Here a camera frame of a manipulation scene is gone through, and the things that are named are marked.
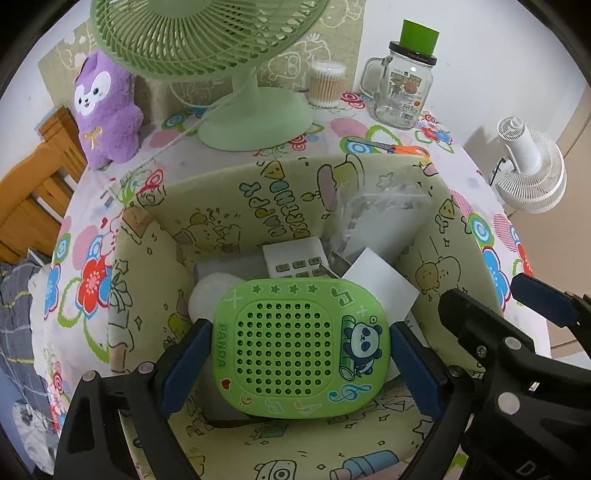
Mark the cotton swab container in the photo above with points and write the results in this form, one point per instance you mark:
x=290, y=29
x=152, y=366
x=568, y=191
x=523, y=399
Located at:
x=327, y=87

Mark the white remote control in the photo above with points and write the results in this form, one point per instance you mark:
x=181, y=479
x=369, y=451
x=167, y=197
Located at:
x=295, y=254

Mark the wooden bed headboard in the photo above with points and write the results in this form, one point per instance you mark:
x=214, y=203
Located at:
x=27, y=207

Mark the purple plush toy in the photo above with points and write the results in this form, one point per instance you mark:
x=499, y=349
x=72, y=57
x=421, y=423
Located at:
x=106, y=134

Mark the white standing fan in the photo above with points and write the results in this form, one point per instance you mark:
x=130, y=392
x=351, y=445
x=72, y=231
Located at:
x=521, y=157

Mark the round beige compact case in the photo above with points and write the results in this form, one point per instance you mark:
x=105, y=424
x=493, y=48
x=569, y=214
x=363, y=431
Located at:
x=207, y=295

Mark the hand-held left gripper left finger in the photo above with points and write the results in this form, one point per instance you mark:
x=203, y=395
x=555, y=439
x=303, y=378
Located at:
x=187, y=369

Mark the green desk fan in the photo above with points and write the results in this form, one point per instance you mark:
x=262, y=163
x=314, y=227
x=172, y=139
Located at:
x=240, y=124

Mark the printed beige wall panel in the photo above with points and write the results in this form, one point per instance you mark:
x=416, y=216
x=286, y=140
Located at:
x=341, y=46

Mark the white charger block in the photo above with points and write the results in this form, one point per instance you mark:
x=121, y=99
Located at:
x=378, y=281

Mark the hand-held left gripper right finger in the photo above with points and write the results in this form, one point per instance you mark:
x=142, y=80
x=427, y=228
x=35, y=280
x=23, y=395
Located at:
x=415, y=369

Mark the small white plug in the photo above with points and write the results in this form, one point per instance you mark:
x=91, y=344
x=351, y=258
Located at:
x=111, y=196

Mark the grey plaid pillow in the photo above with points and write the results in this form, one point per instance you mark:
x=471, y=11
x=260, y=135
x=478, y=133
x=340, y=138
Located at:
x=18, y=314

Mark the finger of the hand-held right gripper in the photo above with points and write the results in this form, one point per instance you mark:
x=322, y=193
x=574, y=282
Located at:
x=480, y=327
x=545, y=297

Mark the yellow printed storage box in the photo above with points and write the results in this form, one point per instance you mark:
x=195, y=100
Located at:
x=221, y=230

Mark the beige wooden door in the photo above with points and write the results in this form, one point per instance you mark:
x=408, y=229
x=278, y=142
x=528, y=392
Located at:
x=577, y=184

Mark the white crumpled cloth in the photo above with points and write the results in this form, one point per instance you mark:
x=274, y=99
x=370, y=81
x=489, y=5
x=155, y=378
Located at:
x=32, y=434

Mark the glass jar with green lid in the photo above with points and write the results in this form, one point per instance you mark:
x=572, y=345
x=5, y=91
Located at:
x=401, y=97

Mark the green panda case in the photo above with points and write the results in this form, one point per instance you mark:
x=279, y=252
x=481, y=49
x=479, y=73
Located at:
x=286, y=350

